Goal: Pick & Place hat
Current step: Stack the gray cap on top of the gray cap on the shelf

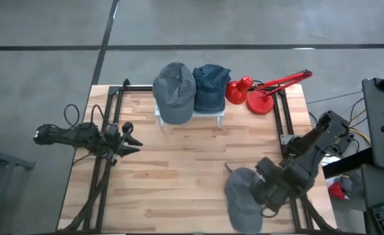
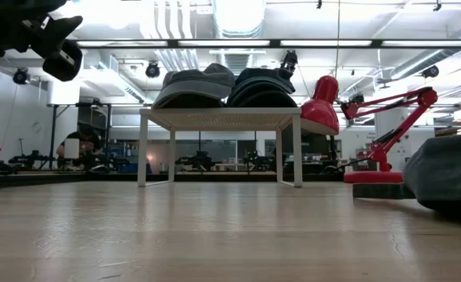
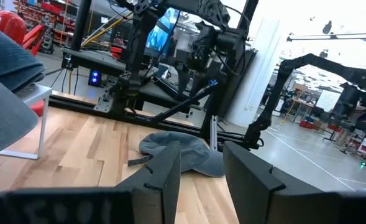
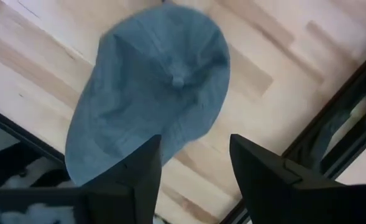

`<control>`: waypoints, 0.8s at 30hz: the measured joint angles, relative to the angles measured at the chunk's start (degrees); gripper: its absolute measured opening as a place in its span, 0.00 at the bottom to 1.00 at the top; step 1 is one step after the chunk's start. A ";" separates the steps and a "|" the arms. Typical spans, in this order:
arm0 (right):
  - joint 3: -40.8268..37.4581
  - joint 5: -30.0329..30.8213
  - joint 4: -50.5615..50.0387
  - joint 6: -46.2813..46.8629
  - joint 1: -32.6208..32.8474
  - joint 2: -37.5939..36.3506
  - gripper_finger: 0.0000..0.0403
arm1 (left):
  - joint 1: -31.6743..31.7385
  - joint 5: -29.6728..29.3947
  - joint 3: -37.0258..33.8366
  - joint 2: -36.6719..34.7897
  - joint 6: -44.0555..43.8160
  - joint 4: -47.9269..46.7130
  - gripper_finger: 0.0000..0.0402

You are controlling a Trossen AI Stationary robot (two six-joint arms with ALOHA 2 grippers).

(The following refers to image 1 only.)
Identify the blue denim cap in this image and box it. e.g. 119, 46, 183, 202
192, 63, 232, 114

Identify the white perforated metal shelf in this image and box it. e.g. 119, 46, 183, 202
155, 104, 226, 129

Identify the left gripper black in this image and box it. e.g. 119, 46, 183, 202
98, 121, 143, 166

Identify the black aluminium rig frame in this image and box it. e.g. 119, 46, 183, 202
57, 78, 341, 234

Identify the grey cotton cap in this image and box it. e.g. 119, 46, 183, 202
224, 162, 266, 234
152, 61, 198, 126

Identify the yellow cable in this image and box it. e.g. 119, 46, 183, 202
347, 109, 372, 144

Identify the white paper sheet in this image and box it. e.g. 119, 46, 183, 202
320, 155, 342, 167

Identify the red cloth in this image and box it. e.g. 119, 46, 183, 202
327, 181, 347, 200

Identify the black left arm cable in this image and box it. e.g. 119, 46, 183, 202
63, 103, 110, 131

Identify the grey cloth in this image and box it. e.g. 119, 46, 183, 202
338, 175, 355, 194

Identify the red desk lamp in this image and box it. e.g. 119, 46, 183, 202
224, 69, 313, 116

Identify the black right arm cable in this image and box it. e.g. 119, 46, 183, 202
259, 204, 279, 219

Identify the black floor beam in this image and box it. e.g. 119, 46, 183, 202
321, 148, 374, 180

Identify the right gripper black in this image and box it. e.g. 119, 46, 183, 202
250, 157, 306, 213

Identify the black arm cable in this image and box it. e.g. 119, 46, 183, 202
63, 103, 110, 131
259, 204, 279, 219

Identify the grey metal stand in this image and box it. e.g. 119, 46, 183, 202
0, 130, 36, 235

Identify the thin black floor cable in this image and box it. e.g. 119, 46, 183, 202
305, 90, 364, 105

